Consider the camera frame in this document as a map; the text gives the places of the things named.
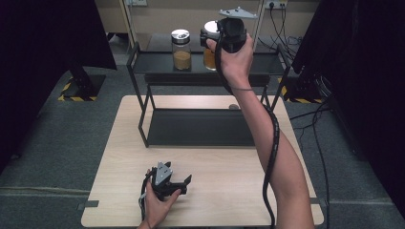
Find black plugged power cables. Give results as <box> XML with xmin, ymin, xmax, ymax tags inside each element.
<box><xmin>257</xmin><ymin>5</ymin><xmax>304</xmax><ymax>60</ymax></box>

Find black metal two-tier shelf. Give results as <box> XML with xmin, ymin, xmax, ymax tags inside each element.
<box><xmin>126</xmin><ymin>41</ymin><xmax>291</xmax><ymax>149</ymax></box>

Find glass jar with white lid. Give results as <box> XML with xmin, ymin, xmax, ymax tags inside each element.
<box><xmin>202</xmin><ymin>20</ymin><xmax>223</xmax><ymax>72</ymax></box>

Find glass jar with metal lid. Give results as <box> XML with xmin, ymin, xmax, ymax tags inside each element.
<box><xmin>170</xmin><ymin>29</ymin><xmax>193</xmax><ymax>72</ymax></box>

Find person's right hand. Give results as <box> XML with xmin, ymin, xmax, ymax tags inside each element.
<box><xmin>205</xmin><ymin>33</ymin><xmax>256</xmax><ymax>92</ymax></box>

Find black curtain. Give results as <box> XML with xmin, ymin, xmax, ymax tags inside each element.
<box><xmin>0</xmin><ymin>0</ymin><xmax>117</xmax><ymax>166</ymax></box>
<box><xmin>290</xmin><ymin>0</ymin><xmax>405</xmax><ymax>211</ymax></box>

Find left hand-held gripper cable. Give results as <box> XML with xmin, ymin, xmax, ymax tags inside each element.
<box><xmin>139</xmin><ymin>170</ymin><xmax>158</xmax><ymax>221</ymax></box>

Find right hand-held gripper cable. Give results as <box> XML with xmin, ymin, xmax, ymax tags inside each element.
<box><xmin>213</xmin><ymin>18</ymin><xmax>282</xmax><ymax>229</ymax></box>

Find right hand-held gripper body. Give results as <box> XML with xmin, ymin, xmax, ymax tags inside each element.
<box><xmin>217</xmin><ymin>7</ymin><xmax>258</xmax><ymax>53</ymax></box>

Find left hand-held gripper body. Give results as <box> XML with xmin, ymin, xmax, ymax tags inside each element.
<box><xmin>150</xmin><ymin>160</ymin><xmax>189</xmax><ymax>202</ymax></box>

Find hand-held gripper cable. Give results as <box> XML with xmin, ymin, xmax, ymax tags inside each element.
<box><xmin>213</xmin><ymin>18</ymin><xmax>282</xmax><ymax>229</ymax></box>
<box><xmin>139</xmin><ymin>170</ymin><xmax>158</xmax><ymax>221</ymax></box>

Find black floor cable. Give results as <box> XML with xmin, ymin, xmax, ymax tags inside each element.
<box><xmin>288</xmin><ymin>101</ymin><xmax>331</xmax><ymax>229</ymax></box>

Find person's left hand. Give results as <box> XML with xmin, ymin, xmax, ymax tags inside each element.
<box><xmin>143</xmin><ymin>169</ymin><xmax>182</xmax><ymax>229</ymax></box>

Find black stand base striped tape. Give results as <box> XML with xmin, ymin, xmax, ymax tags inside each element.
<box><xmin>57</xmin><ymin>65</ymin><xmax>107</xmax><ymax>102</ymax></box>
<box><xmin>277</xmin><ymin>74</ymin><xmax>325</xmax><ymax>105</ymax></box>

